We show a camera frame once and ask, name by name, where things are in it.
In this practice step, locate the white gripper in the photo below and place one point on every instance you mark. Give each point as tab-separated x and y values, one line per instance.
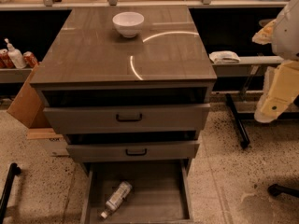
287	34

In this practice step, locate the clear plastic water bottle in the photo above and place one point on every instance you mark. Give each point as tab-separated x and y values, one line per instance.
116	199

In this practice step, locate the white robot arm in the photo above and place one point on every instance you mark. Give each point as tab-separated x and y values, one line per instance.
285	38

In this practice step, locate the top grey drawer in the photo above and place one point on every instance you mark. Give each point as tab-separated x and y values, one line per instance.
156	118

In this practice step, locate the grey drawer cabinet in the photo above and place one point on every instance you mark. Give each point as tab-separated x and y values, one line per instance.
90	64

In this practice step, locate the middle grey drawer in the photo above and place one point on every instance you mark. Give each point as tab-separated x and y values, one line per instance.
175	150

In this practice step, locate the bottom open grey drawer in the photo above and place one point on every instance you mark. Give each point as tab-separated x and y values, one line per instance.
159	193

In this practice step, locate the white pump bottle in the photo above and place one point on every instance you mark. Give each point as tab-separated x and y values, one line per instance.
15	56

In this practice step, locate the right grey shelf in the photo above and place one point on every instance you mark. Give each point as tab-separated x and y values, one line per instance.
243	68

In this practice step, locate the grey shelf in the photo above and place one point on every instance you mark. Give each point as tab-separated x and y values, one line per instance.
14	75
243	68

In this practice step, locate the folded white cloth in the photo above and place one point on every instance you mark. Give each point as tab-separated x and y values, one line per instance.
224	56

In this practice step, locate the white ceramic bowl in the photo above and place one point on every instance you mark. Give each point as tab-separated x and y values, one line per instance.
128	24

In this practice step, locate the black chair base leg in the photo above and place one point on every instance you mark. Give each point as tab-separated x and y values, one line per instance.
276	190

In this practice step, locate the red soda can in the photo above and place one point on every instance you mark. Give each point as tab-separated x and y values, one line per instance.
5	58
30	58

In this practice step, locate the white box on floor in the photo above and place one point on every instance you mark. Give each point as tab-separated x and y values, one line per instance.
53	143

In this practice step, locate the brown cardboard box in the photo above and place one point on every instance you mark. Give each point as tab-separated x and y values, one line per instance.
27	107

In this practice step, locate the red soda can left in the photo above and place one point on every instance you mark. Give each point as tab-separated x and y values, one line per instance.
5	58

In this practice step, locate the left grey shelf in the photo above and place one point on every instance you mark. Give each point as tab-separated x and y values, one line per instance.
14	75

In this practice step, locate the black bar lower left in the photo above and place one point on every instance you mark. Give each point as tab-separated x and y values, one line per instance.
13	170

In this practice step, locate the black table leg frame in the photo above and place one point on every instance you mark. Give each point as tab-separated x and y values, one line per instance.
239	117

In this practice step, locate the black top drawer handle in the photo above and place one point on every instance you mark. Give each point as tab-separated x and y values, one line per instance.
128	118

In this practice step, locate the black drawer handle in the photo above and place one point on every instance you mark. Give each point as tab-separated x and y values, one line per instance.
128	118
136	152

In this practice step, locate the black middle drawer handle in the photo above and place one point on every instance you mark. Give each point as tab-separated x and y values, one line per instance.
136	152

